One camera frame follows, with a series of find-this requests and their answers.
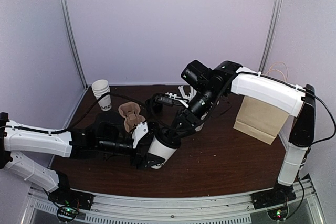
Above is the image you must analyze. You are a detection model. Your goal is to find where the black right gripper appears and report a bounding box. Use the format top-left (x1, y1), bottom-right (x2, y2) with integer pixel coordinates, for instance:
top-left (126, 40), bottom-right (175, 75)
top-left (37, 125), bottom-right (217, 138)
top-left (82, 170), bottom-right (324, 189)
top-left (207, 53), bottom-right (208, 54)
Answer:
top-left (169, 86), bottom-right (223, 143)

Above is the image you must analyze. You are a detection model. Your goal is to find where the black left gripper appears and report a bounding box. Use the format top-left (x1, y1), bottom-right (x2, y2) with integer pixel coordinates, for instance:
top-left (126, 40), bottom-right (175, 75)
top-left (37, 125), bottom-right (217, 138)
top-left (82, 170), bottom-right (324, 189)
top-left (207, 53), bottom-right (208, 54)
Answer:
top-left (98, 135), bottom-right (165, 170)

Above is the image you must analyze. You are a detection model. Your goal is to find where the brown pulp cup carrier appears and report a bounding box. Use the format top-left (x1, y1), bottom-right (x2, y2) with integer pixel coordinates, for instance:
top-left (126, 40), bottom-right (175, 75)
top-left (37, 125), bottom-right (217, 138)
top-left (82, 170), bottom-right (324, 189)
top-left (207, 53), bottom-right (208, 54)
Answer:
top-left (118, 102), bottom-right (146, 133)

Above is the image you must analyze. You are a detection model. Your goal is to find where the white paper coffee cup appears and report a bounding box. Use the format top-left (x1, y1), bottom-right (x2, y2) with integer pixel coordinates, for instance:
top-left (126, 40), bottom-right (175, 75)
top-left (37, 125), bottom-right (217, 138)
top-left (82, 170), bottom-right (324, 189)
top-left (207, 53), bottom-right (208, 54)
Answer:
top-left (148, 136), bottom-right (176, 169)

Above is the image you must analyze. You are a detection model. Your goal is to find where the brown paper takeout bag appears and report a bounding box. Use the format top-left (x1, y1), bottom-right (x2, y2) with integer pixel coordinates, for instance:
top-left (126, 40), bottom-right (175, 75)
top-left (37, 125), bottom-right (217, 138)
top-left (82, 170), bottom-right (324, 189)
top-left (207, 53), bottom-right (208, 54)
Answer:
top-left (233, 62), bottom-right (289, 145)

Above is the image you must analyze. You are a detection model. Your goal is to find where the black plastic cup lid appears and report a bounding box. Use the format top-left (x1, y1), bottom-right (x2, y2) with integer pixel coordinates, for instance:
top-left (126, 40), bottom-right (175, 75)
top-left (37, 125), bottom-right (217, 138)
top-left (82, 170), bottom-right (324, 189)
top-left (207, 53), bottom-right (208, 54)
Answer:
top-left (155, 127), bottom-right (181, 149)

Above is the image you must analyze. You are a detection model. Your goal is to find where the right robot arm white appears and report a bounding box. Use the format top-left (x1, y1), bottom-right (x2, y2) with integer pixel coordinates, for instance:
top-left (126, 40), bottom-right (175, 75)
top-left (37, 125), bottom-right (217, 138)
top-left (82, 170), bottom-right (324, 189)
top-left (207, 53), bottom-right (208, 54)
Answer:
top-left (172, 60), bottom-right (316, 204)

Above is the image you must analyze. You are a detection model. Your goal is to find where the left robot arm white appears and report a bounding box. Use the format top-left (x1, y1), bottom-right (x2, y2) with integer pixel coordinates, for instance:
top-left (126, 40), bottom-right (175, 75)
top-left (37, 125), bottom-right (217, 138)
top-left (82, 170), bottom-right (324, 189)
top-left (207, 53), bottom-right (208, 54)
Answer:
top-left (1, 112), bottom-right (159, 205)

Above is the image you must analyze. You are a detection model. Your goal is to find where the stack of black cup lids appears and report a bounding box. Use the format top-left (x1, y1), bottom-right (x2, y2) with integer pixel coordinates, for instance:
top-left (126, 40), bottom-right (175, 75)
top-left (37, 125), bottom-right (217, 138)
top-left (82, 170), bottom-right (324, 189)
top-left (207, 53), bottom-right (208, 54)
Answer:
top-left (145, 98), bottom-right (163, 116)

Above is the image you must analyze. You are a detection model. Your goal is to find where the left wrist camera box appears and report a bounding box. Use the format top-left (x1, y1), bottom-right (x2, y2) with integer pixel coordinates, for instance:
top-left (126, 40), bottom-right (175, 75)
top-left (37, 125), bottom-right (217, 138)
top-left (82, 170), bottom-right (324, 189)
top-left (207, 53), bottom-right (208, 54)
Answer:
top-left (94, 111), bottom-right (123, 141)

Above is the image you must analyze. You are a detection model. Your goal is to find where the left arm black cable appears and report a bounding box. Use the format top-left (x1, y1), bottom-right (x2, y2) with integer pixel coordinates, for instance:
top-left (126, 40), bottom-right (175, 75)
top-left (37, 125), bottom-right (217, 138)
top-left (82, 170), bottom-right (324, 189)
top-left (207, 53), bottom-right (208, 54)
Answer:
top-left (62, 92), bottom-right (148, 133)

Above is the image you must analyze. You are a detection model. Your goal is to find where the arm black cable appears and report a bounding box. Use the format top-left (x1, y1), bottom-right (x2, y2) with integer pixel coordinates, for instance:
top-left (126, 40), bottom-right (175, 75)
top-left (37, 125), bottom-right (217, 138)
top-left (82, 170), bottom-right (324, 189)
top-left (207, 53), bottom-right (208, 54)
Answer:
top-left (149, 92), bottom-right (190, 130)
top-left (62, 92), bottom-right (148, 133)

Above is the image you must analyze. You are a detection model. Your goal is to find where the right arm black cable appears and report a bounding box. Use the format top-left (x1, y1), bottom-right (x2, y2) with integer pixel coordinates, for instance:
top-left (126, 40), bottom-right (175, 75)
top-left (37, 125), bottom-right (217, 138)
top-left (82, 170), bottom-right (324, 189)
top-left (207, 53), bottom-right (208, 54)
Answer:
top-left (149, 92), bottom-right (190, 130)

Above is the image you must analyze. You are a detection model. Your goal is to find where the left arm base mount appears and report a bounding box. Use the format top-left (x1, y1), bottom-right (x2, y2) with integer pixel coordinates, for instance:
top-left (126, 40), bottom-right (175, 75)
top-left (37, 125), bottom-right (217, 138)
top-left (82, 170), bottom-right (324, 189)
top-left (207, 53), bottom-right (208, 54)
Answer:
top-left (43, 176), bottom-right (94, 223)

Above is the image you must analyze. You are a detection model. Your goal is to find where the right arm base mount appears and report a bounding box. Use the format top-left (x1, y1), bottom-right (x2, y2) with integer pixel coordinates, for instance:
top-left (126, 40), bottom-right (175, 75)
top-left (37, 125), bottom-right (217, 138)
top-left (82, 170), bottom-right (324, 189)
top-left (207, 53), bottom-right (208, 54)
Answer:
top-left (251, 182), bottom-right (297, 222)

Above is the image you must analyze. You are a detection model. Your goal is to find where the right aluminium corner post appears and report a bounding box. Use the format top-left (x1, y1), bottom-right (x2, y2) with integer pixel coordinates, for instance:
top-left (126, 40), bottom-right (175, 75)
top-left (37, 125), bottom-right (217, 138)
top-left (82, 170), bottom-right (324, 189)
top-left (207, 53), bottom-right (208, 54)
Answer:
top-left (259, 0), bottom-right (283, 72)

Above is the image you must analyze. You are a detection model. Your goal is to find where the aluminium corner post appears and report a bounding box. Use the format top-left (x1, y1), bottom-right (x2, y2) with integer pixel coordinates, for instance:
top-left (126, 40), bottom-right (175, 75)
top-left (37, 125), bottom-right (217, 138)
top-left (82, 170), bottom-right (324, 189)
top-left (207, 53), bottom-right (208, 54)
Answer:
top-left (259, 0), bottom-right (283, 72)
top-left (54, 0), bottom-right (89, 91)

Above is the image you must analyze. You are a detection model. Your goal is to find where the aluminium front rail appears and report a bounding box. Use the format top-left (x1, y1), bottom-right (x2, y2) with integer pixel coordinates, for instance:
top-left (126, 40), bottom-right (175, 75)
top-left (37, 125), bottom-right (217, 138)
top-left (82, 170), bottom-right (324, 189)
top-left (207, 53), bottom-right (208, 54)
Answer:
top-left (22, 179), bottom-right (323, 224)

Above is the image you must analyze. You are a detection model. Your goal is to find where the left aluminium corner post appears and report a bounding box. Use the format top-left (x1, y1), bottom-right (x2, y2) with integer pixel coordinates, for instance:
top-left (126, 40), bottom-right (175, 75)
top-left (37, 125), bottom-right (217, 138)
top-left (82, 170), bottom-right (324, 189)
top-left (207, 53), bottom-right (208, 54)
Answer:
top-left (54, 0), bottom-right (89, 91)

